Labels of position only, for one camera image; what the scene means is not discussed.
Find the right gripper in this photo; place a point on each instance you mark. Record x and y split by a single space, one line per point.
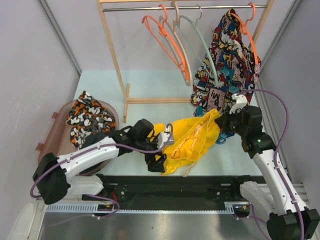
223 120

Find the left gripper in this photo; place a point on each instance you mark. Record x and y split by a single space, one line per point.
154 165

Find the yellow shorts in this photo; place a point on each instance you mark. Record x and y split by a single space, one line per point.
193 137

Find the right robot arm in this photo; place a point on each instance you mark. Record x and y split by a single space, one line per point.
288 216

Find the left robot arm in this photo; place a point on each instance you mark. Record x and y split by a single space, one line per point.
53 178

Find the comic print shorts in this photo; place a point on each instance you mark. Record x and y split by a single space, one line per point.
235 67

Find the camouflage orange shorts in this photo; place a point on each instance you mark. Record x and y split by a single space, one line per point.
87 117

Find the orange hanger right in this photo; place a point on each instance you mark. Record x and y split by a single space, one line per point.
245 31

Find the orange hanger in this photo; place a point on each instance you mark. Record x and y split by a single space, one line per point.
245 31
161 31

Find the beige wooden hanger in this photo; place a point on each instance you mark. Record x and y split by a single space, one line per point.
180 58

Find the orange hanger left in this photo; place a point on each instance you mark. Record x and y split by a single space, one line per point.
161 31

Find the dark navy garment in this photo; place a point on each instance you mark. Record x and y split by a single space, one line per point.
100 138

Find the metal hanging rod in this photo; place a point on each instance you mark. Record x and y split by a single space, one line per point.
129 9

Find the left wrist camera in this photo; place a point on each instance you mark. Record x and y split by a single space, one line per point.
165 138

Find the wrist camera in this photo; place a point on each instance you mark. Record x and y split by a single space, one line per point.
165 138
240 103

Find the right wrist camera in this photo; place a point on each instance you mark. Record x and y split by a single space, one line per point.
240 103

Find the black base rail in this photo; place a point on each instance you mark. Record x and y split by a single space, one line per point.
173 191

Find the white cable duct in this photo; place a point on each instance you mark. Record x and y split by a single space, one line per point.
222 208

